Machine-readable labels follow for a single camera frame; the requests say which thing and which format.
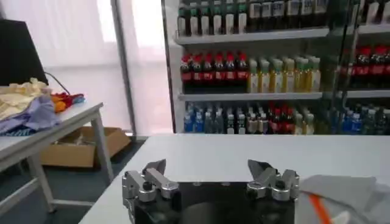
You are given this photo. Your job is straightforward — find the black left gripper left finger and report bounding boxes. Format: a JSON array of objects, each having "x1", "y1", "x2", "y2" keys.
[{"x1": 121, "y1": 158, "x2": 180, "y2": 211}]

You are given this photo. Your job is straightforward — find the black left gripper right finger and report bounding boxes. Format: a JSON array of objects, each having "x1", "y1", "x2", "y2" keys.
[{"x1": 246, "y1": 158, "x2": 301, "y2": 203}]

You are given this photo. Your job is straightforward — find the grey printed t-shirt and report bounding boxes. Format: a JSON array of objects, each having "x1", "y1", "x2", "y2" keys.
[{"x1": 297, "y1": 174, "x2": 390, "y2": 224}]

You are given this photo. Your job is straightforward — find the brown cardboard box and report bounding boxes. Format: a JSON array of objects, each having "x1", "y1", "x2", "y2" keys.
[{"x1": 40, "y1": 125, "x2": 132, "y2": 169}]

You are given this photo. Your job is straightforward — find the white side table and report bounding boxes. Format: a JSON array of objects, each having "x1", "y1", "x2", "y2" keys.
[{"x1": 0, "y1": 102, "x2": 115, "y2": 217}]

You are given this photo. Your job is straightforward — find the shelf unit with bottles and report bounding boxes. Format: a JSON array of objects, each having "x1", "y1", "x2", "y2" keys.
[
  {"x1": 328, "y1": 0, "x2": 390, "y2": 136},
  {"x1": 161, "y1": 0, "x2": 348, "y2": 136}
]

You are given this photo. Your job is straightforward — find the red orange plush toy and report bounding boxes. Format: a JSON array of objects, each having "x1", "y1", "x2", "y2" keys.
[{"x1": 50, "y1": 91, "x2": 87, "y2": 114}]

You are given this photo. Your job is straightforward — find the purple cloth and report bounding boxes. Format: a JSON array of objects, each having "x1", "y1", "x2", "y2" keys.
[{"x1": 0, "y1": 96, "x2": 62, "y2": 135}]

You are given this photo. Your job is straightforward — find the blue patterned cloth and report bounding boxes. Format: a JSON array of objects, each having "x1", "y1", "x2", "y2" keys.
[{"x1": 2, "y1": 127, "x2": 38, "y2": 138}]

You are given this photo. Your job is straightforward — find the beige cloth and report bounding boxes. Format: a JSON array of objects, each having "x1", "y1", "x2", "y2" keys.
[{"x1": 0, "y1": 77, "x2": 53, "y2": 121}]

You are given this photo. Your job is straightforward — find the black monitor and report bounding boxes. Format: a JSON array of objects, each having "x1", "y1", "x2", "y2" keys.
[{"x1": 0, "y1": 18, "x2": 49, "y2": 87}]

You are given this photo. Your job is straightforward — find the dark window post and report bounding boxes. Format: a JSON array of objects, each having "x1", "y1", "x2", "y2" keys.
[{"x1": 110, "y1": 0, "x2": 138, "y2": 138}]

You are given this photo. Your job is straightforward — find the thin black cable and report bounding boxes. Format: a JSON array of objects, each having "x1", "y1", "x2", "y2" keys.
[{"x1": 44, "y1": 71, "x2": 72, "y2": 96}]

